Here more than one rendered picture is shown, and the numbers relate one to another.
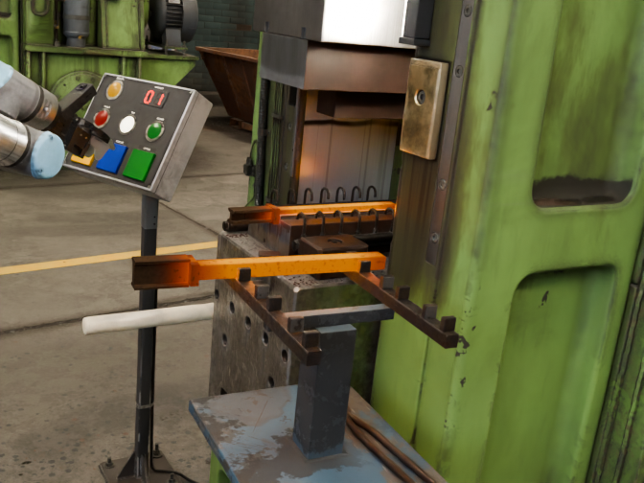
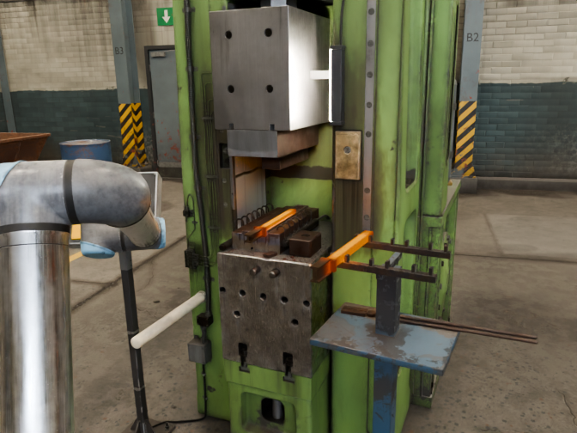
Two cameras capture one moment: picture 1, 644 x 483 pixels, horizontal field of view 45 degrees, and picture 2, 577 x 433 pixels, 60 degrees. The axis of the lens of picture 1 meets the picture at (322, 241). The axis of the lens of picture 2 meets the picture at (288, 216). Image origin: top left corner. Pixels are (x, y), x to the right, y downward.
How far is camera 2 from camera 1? 1.04 m
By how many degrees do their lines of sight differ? 33
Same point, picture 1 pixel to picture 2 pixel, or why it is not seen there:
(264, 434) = (363, 336)
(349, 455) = (403, 328)
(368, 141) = (257, 179)
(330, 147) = (245, 187)
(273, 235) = (261, 243)
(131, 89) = not seen: hidden behind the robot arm
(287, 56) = (258, 141)
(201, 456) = (167, 406)
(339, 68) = (286, 143)
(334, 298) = not seen: hidden behind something
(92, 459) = not seen: outside the picture
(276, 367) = (299, 312)
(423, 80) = (348, 141)
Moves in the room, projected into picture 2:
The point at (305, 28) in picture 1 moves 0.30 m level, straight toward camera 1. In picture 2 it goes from (270, 124) to (328, 129)
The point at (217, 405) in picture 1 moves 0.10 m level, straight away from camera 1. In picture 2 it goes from (324, 335) to (302, 324)
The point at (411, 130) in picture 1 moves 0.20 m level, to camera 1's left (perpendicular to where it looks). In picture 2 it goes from (343, 167) to (298, 173)
